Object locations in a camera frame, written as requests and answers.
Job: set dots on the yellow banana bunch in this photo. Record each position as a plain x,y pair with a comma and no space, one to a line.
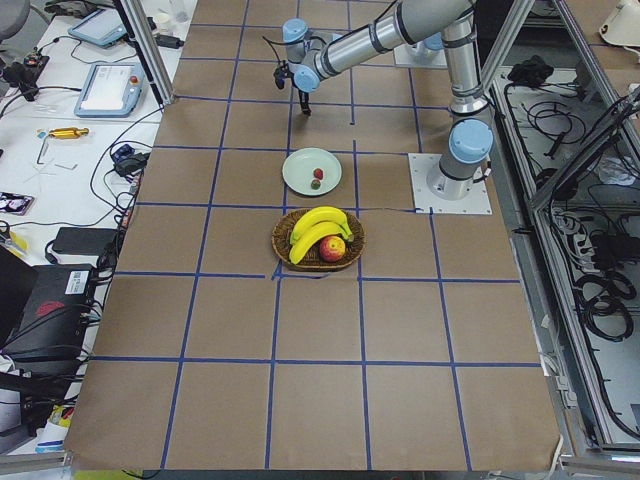
315,225

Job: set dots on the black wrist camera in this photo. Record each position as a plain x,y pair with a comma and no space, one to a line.
281,75

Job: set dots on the light green plate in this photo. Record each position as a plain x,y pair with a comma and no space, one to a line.
298,167

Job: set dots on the black power adapter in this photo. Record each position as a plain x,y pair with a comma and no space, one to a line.
82,240

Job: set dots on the black computer box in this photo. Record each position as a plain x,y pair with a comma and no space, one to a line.
43,308

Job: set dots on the red yellow apple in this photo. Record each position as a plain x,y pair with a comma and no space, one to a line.
332,248

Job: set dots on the blue teach pendant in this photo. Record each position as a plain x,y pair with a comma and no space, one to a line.
111,90
101,28

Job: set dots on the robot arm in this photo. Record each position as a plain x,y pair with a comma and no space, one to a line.
428,34

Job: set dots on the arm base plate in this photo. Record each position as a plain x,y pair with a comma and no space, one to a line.
426,54
435,193

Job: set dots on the aluminium frame post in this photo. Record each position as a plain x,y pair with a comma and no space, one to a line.
135,21

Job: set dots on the woven wicker basket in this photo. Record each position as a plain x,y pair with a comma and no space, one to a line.
312,261

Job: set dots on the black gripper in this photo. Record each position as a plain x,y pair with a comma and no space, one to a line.
303,96

